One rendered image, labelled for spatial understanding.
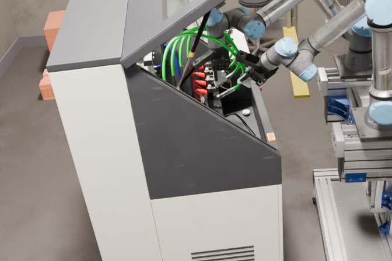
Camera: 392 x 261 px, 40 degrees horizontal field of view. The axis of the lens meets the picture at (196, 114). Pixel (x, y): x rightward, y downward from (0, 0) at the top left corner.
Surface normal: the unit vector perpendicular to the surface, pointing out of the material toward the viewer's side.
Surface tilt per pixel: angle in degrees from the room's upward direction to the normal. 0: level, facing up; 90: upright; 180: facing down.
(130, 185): 90
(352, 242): 0
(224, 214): 90
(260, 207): 90
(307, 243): 0
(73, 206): 0
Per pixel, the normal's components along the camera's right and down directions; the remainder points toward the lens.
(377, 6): -0.31, 0.44
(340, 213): -0.11, -0.83
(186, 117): 0.06, 0.55
